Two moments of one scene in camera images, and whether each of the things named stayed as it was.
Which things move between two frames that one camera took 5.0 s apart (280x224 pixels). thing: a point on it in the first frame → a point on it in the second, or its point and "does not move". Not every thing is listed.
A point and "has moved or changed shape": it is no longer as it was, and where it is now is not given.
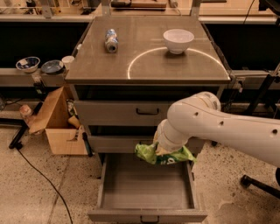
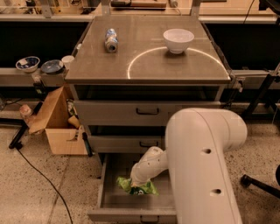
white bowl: x=178 y=39 does not move
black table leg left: x=16 y=143 does not move
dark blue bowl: x=52 y=66 does not move
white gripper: x=170 y=144 → x=138 y=175
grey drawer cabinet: x=129 y=71 does not move
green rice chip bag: x=148 y=153 has moved or changed shape
